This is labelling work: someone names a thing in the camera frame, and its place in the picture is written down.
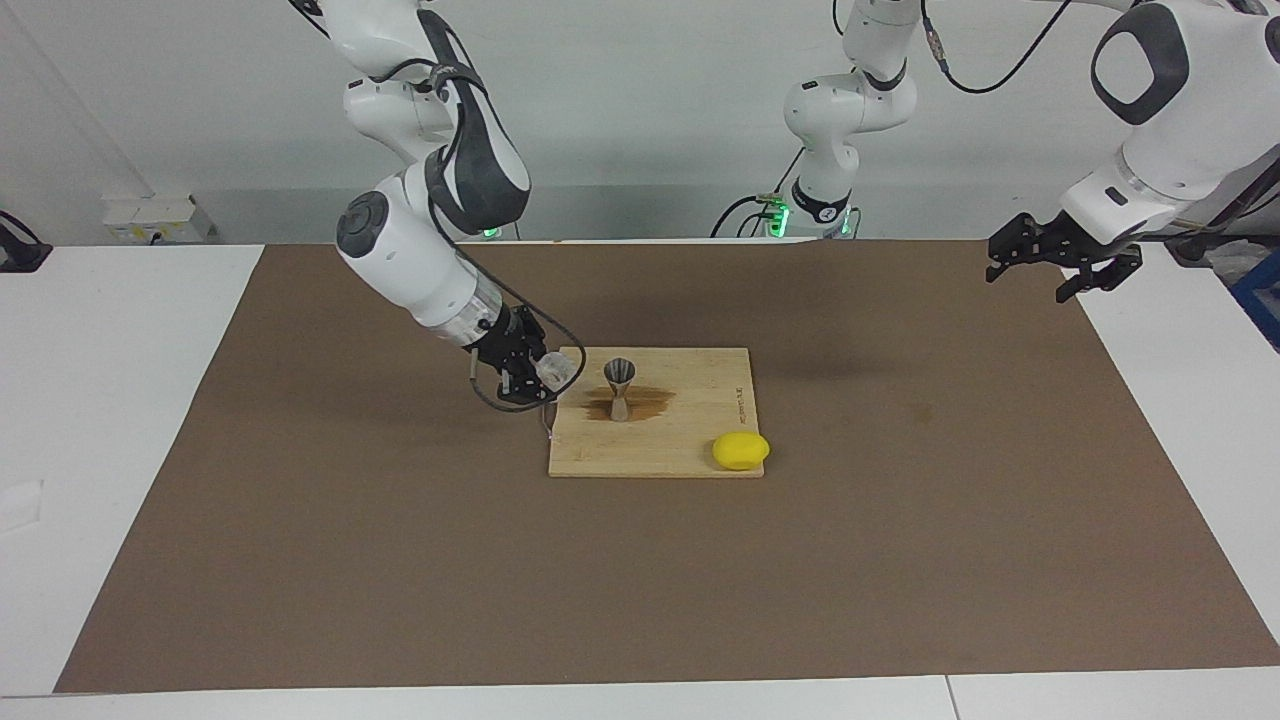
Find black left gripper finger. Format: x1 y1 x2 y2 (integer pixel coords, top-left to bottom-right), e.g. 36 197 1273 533
1057 248 1143 303
987 213 1043 284

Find clear glass cup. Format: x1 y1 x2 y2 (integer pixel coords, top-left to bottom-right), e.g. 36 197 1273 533
535 350 583 394

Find steel double jigger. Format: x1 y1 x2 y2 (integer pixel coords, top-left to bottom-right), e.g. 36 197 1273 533
603 358 637 423

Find black tripod stand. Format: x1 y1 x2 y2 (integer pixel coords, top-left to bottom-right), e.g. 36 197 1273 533
1170 150 1280 266

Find bamboo cutting board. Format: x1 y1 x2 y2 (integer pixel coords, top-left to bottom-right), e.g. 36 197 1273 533
541 346 766 479

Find brown table mat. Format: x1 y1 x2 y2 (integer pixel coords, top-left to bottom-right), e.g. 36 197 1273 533
55 238 1280 694

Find yellow lemon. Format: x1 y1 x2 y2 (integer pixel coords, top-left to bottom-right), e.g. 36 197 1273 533
712 431 772 471

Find white paper label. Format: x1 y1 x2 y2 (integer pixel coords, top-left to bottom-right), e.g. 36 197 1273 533
0 480 45 533

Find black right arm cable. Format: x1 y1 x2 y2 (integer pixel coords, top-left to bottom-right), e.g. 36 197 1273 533
400 10 586 413

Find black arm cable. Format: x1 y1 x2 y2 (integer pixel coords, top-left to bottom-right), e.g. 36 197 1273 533
400 10 586 413
918 0 1280 246

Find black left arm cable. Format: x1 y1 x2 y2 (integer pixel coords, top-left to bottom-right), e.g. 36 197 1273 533
918 0 1280 246

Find black base cables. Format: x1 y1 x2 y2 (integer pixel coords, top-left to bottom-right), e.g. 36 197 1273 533
712 150 801 238

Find white wall socket box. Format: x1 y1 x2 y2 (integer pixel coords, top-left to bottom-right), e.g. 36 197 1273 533
103 195 216 244

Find black clamp mount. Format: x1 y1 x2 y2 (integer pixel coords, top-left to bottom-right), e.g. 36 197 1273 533
0 210 53 273

